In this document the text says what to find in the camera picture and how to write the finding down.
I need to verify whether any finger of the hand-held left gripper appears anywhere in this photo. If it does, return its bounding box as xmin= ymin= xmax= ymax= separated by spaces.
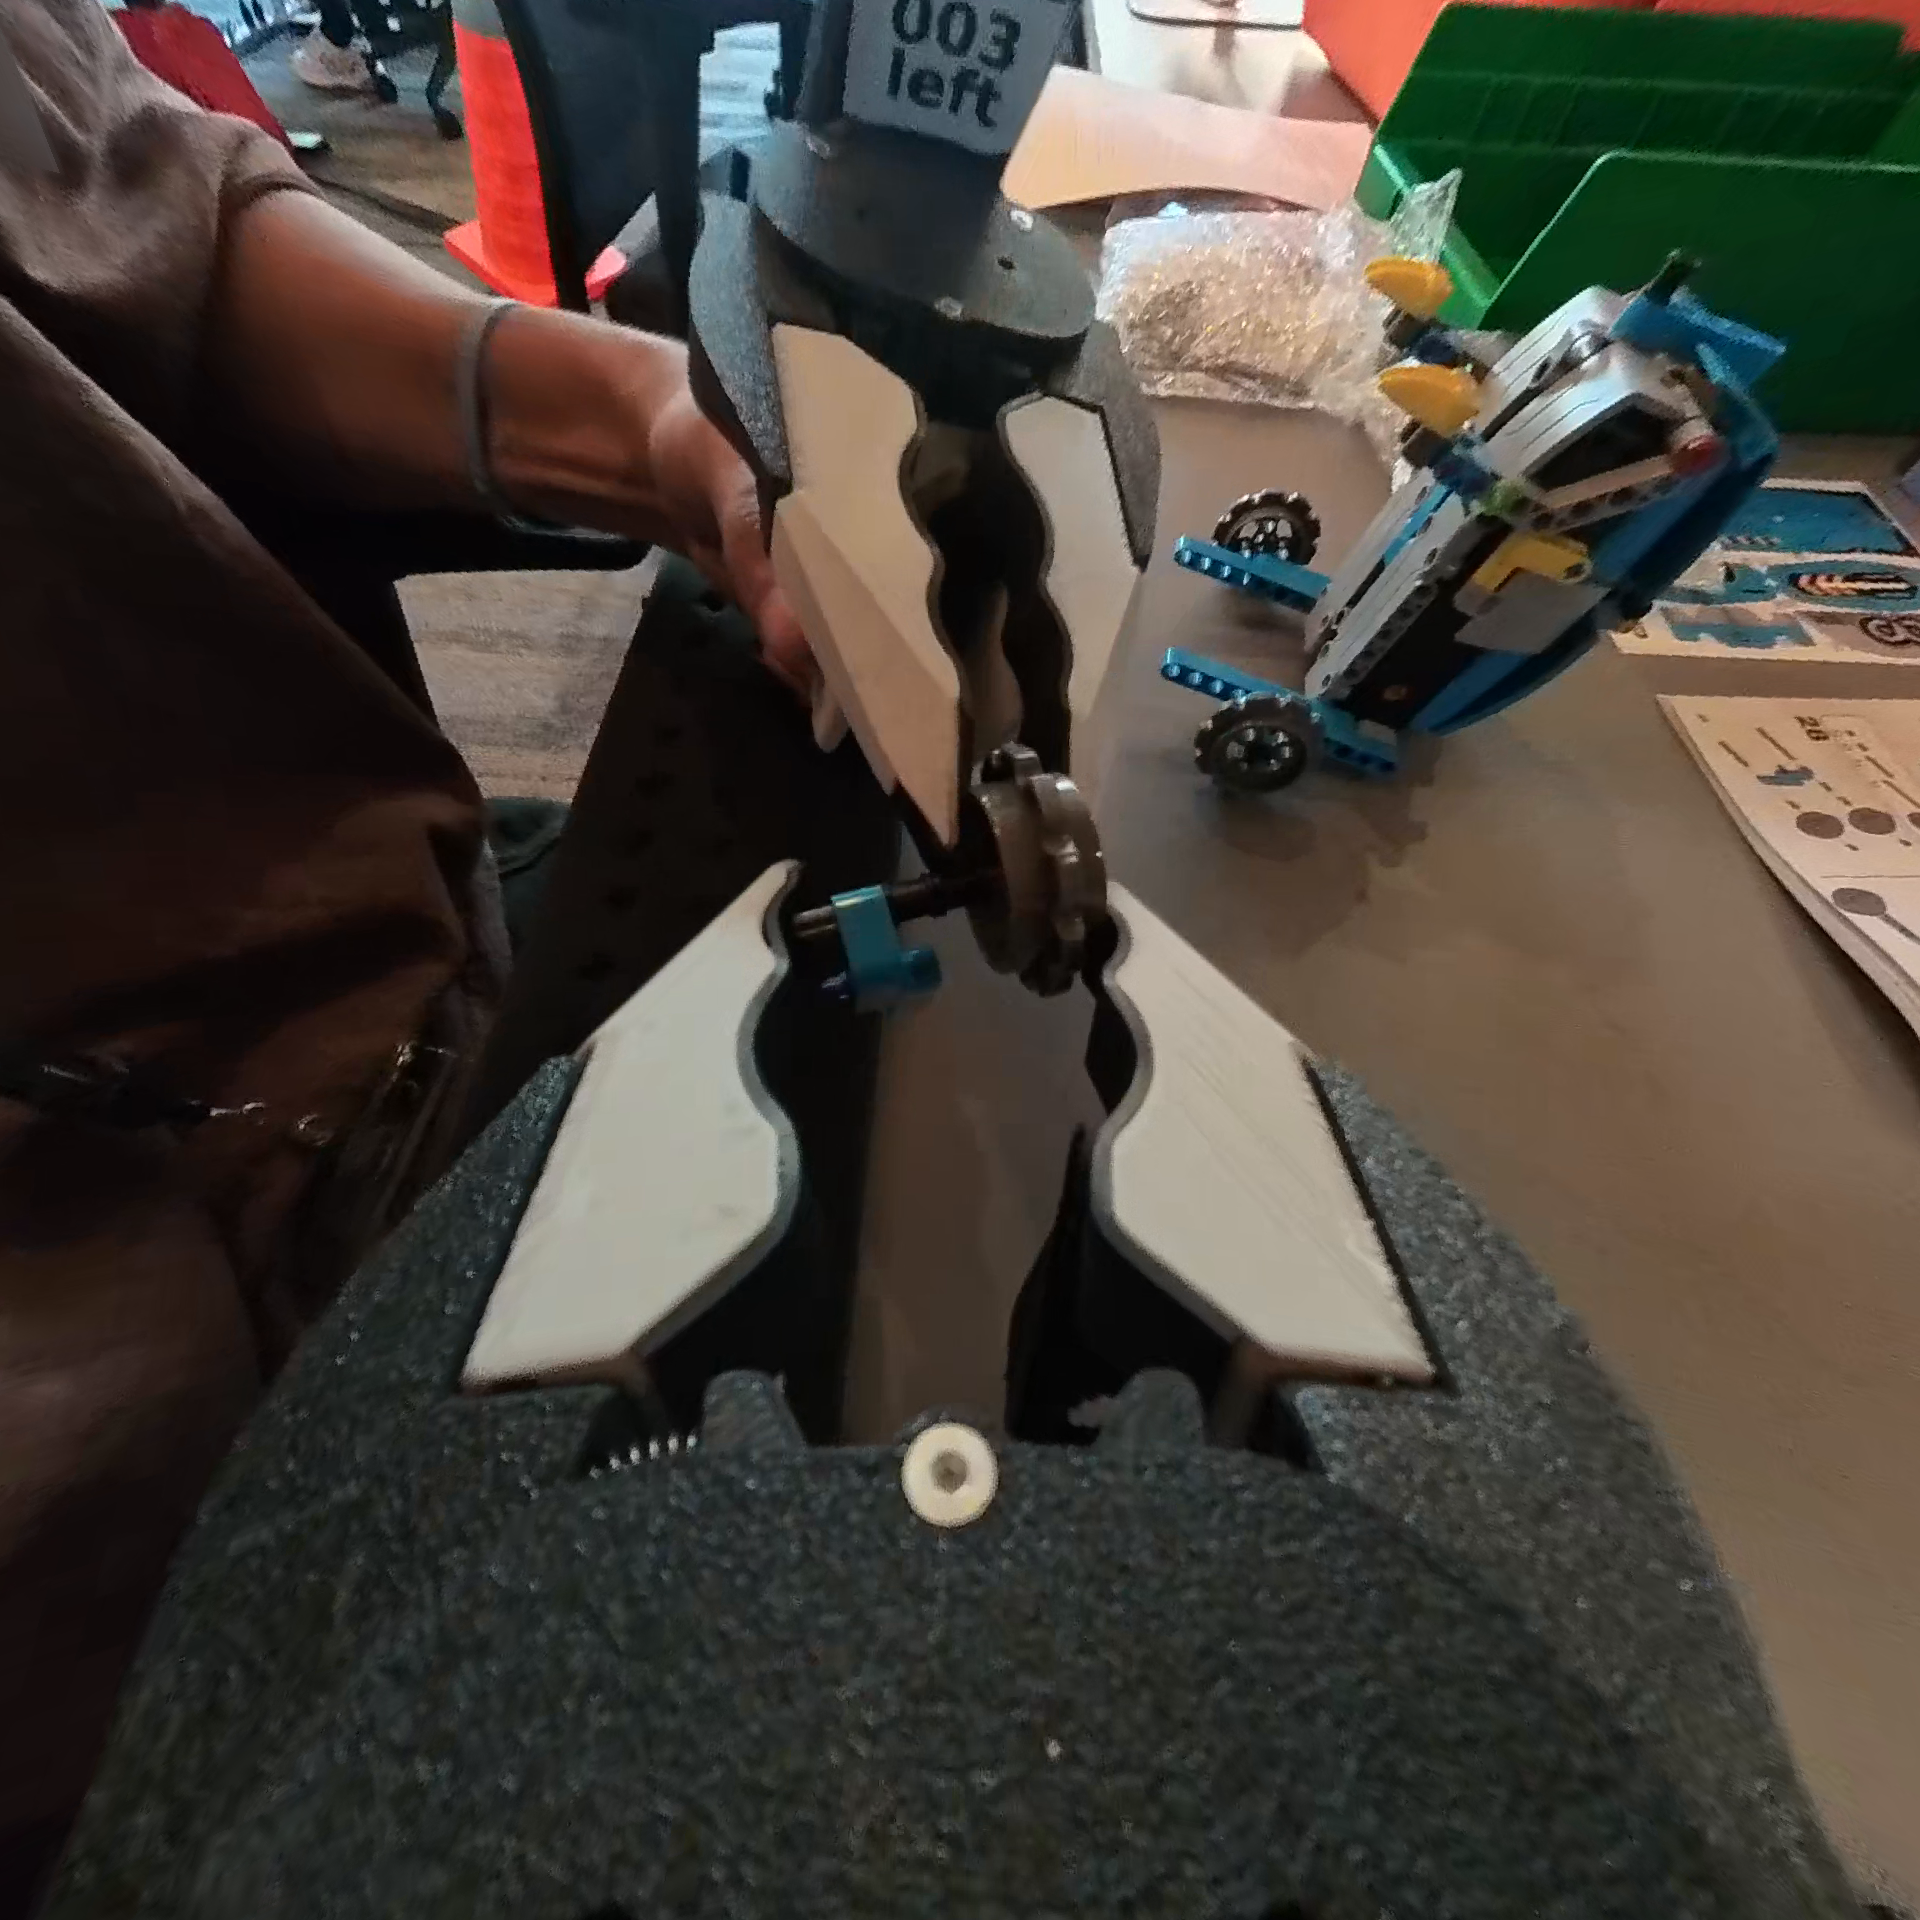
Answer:
xmin=766 ymin=320 xmax=1003 ymax=854
xmin=960 ymin=397 xmax=1127 ymax=781

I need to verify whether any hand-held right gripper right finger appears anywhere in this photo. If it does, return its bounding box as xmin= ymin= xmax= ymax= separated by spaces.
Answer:
xmin=1082 ymin=878 xmax=1438 ymax=1388

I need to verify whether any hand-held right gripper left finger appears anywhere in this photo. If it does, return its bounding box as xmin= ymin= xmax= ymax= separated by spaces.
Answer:
xmin=457 ymin=858 xmax=804 ymax=1400

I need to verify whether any blue toy beam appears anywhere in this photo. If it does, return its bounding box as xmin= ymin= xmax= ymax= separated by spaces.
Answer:
xmin=818 ymin=885 xmax=945 ymax=1010

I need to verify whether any grey toy gear wheel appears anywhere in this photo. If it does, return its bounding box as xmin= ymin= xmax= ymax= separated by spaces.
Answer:
xmin=966 ymin=742 xmax=1113 ymax=999

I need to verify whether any person's left forearm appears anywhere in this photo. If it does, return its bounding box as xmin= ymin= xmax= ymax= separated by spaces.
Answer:
xmin=226 ymin=187 xmax=671 ymax=549

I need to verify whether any grey desk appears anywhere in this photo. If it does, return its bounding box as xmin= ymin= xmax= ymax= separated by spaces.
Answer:
xmin=841 ymin=58 xmax=1920 ymax=1920

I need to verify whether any person's left hand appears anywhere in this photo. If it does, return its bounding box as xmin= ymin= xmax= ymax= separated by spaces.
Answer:
xmin=648 ymin=348 xmax=824 ymax=748

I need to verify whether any bubble wrap bag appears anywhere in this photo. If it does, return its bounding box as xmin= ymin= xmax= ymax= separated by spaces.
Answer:
xmin=1092 ymin=163 xmax=1469 ymax=402

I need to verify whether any tan cardboard sheet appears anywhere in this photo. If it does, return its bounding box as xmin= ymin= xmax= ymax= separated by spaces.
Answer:
xmin=996 ymin=62 xmax=1374 ymax=214

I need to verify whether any black office chair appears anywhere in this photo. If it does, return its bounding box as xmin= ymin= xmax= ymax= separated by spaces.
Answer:
xmin=494 ymin=0 xmax=818 ymax=324

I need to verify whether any grey wristband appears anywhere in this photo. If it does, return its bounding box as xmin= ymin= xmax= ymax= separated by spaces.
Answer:
xmin=457 ymin=296 xmax=524 ymax=519

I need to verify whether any orange traffic cone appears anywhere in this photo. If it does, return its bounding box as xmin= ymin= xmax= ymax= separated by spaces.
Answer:
xmin=446 ymin=0 xmax=632 ymax=309

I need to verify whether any red plastic bin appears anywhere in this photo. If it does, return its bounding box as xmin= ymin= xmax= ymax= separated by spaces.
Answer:
xmin=1303 ymin=0 xmax=1920 ymax=126

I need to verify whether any blue grey brick toy vehicle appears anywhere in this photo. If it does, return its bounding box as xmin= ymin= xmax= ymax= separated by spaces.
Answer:
xmin=1159 ymin=246 xmax=1789 ymax=789

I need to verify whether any building instruction booklet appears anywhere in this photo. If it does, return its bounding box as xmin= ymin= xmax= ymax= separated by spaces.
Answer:
xmin=1654 ymin=689 xmax=1920 ymax=1041

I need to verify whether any green plastic bin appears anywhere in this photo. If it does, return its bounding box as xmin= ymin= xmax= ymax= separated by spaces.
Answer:
xmin=1354 ymin=0 xmax=1920 ymax=440

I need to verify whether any blue white sticker sheet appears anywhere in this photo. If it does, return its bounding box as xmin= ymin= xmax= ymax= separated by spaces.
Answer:
xmin=1607 ymin=477 xmax=1920 ymax=665

